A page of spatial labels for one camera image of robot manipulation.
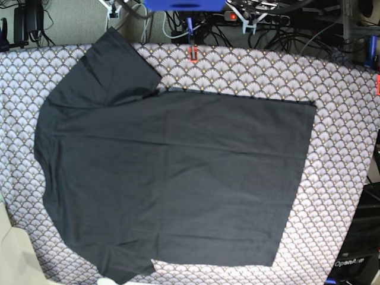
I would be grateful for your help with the black T-shirt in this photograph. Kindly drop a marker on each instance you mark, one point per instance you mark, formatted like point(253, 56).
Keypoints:
point(133, 175)

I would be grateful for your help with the red and blue clamp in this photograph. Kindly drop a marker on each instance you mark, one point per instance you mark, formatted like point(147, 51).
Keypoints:
point(193, 55)

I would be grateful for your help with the fan-patterned grey tablecloth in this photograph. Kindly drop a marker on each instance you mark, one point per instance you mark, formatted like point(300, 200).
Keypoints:
point(339, 154)

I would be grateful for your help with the white object at bottom edge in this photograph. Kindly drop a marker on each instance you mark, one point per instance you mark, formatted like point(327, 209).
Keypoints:
point(105, 281)

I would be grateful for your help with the red clamp at right edge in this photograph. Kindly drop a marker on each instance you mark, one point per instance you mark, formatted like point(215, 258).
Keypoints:
point(378, 85)

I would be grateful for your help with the black device on floor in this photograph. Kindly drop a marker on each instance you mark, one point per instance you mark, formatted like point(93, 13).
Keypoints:
point(28, 21)

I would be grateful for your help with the black OpenArm box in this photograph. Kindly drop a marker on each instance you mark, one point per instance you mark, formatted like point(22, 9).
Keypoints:
point(358, 259)

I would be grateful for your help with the beige cardboard box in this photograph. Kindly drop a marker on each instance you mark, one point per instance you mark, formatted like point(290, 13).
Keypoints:
point(19, 264)

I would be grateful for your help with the blue plastic mount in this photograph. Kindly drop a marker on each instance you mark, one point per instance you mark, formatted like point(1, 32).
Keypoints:
point(185, 5)

